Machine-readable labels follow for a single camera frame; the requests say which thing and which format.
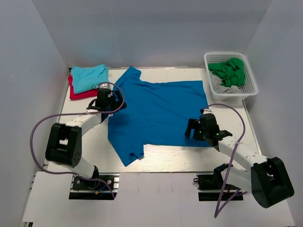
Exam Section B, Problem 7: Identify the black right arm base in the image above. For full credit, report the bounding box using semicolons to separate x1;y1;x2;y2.
193;173;238;202

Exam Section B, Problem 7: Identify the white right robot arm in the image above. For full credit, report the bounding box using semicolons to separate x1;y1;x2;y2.
185;113;294;208

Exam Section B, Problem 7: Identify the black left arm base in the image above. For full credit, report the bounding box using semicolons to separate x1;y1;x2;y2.
69;174;119;201

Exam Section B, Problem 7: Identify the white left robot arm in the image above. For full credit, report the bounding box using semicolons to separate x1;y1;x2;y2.
45;88;127;179

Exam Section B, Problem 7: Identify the folded light blue t-shirt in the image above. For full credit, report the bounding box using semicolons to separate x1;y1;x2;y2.
71;64;109;94

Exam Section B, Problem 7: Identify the folded red t-shirt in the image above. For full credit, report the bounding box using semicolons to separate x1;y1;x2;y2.
68;75;98;101

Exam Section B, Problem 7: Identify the grey t-shirt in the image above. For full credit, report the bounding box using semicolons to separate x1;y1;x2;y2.
210;74;242;94

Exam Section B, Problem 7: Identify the white plastic basket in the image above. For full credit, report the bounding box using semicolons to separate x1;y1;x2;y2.
204;52;258;101

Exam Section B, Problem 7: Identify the green t-shirt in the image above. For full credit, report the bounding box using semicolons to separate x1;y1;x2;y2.
208;58;246;88

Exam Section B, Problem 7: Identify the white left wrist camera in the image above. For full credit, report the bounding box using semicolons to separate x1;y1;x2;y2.
97;82;113;91

